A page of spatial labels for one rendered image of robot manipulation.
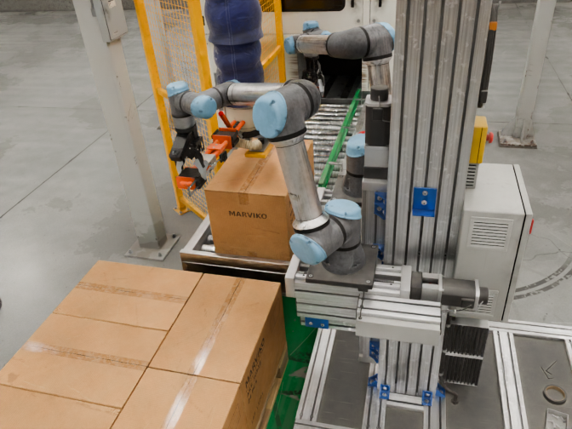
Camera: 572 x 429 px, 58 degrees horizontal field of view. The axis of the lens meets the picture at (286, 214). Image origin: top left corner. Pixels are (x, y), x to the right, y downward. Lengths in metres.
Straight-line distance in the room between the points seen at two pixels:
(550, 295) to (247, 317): 1.89
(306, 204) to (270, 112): 0.29
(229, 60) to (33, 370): 1.51
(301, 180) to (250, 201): 0.94
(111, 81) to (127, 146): 0.42
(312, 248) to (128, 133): 2.03
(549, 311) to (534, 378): 0.75
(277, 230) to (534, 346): 1.35
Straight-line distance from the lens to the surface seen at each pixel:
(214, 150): 2.18
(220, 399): 2.06
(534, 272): 3.58
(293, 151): 1.46
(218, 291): 2.48
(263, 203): 2.39
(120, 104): 3.28
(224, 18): 2.21
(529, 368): 2.70
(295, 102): 1.45
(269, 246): 2.53
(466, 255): 1.85
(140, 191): 3.53
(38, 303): 3.67
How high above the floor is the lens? 2.16
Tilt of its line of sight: 33 degrees down
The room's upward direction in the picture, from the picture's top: 4 degrees counter-clockwise
